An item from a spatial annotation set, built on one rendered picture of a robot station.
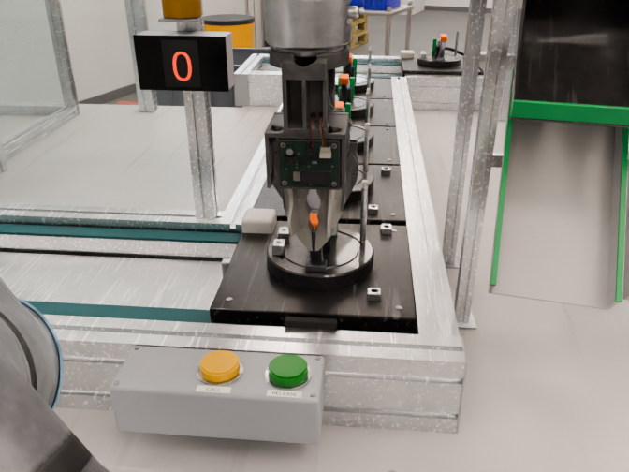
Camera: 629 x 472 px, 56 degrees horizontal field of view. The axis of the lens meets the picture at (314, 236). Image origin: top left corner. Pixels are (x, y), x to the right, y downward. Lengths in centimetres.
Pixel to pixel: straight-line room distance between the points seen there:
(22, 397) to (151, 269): 64
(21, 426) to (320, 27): 37
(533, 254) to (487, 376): 17
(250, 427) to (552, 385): 39
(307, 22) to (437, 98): 143
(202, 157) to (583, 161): 52
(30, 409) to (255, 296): 47
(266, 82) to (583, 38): 130
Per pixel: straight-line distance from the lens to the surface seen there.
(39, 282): 93
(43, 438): 28
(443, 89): 192
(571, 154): 79
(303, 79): 51
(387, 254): 82
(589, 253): 75
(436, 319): 72
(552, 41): 77
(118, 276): 91
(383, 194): 100
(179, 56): 83
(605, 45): 77
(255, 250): 82
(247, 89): 194
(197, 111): 89
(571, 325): 93
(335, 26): 52
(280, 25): 52
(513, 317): 92
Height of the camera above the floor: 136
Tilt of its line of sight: 27 degrees down
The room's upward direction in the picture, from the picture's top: straight up
